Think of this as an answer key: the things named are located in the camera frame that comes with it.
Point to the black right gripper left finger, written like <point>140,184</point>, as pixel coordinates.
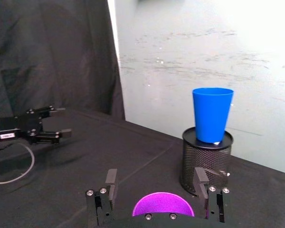
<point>102,204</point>

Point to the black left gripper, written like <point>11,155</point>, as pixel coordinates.
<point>26,126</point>

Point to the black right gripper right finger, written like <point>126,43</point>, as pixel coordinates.
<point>216,204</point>

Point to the black mesh cylinder holder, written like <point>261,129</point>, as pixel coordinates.
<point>209,159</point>

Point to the purple round disc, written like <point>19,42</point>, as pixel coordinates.
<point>161,204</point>

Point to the black table cloth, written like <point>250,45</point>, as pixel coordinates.
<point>133,154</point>

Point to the black hanging cloth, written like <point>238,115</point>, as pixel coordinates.
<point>50,47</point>

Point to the blue plastic cup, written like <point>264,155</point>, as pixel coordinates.
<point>211,114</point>

